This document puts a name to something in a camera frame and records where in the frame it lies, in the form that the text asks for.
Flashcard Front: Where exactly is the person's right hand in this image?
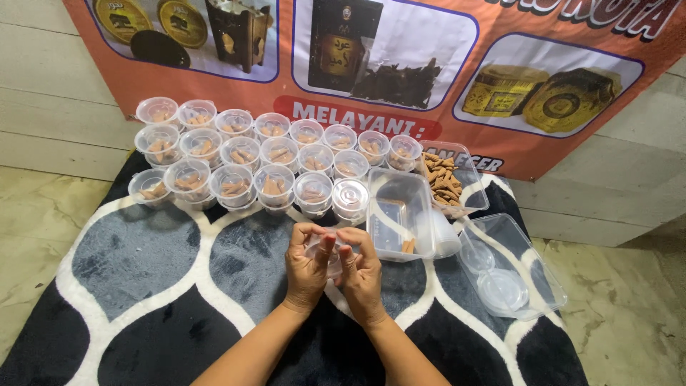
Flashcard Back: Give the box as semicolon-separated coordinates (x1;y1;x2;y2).
334;226;389;329

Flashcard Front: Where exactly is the person's left hand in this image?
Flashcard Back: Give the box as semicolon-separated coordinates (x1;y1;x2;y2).
282;222;338;315

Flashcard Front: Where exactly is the small clear plastic cup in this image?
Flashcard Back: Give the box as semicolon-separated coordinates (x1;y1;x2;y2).
304;227;350;280

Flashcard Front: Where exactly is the clear rectangular container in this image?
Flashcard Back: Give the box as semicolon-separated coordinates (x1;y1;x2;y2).
367;167;436;263

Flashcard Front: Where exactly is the clear lidded plastic cup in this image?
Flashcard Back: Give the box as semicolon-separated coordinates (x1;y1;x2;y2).
331;178;371;226

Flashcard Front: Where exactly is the stack of empty clear cups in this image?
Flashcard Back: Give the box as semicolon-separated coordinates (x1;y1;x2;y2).
428;208;463;259

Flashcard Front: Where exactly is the small round clear lid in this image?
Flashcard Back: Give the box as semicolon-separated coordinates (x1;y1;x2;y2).
460;239;496;274

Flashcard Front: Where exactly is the pile of brown incense cones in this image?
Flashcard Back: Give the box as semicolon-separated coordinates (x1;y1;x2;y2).
422;152;464;208

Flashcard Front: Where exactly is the group of filled plastic cups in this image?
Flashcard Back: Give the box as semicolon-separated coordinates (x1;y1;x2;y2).
128;96;424;218

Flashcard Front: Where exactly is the stack of round clear lids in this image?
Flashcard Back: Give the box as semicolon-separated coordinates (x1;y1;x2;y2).
476;267;531;313

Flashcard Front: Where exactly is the grey black white plush rug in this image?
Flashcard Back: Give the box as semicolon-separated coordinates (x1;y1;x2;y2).
0;149;590;386

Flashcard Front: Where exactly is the clear container with cone pile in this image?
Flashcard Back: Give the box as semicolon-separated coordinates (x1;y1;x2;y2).
418;140;490;218

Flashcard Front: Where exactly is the clear rectangular container lid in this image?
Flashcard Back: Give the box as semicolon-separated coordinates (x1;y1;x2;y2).
458;212;568;322

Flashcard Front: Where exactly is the orange printed banner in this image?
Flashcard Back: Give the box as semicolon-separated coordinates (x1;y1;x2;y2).
61;0;686;182

